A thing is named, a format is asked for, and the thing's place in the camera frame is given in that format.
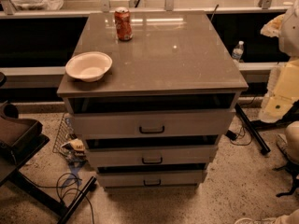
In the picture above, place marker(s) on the clear plastic water bottle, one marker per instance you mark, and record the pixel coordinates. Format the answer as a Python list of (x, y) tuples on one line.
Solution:
[(238, 51)]

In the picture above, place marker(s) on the wire mesh basket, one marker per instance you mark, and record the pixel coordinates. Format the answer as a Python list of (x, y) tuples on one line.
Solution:
[(66, 144)]

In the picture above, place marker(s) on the white bowl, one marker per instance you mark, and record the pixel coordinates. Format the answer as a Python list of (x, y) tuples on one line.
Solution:
[(88, 66)]

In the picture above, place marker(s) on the white sneaker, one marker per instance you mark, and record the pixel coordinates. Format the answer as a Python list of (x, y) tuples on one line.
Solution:
[(246, 220)]

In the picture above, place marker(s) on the grey drawer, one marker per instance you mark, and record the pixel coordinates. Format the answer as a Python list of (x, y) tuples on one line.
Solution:
[(118, 157), (168, 178), (152, 124)]

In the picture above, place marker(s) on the red soda can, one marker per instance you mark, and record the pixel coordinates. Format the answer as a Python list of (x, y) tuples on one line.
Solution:
[(123, 25)]

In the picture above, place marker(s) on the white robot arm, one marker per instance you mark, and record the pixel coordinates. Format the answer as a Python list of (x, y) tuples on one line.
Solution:
[(283, 82)]

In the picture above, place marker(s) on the black floor stand left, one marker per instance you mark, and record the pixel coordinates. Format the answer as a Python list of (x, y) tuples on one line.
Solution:
[(11, 172)]

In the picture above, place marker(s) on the grey bottom drawer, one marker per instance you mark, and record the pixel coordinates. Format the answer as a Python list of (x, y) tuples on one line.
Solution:
[(168, 178)]

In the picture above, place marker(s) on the dark tray on left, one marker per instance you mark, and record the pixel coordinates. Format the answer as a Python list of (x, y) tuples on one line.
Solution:
[(16, 134)]

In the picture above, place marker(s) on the grey top drawer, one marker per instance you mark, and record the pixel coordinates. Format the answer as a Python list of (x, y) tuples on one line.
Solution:
[(152, 124)]

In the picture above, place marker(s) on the black floor stand right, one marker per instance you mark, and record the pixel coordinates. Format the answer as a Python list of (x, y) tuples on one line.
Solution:
[(265, 149)]

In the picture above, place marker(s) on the black floor stand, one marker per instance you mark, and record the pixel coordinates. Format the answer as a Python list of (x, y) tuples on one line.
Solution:
[(265, 149), (11, 172)]

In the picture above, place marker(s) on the grey drawer cabinet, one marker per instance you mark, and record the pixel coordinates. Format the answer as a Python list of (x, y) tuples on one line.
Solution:
[(175, 62)]

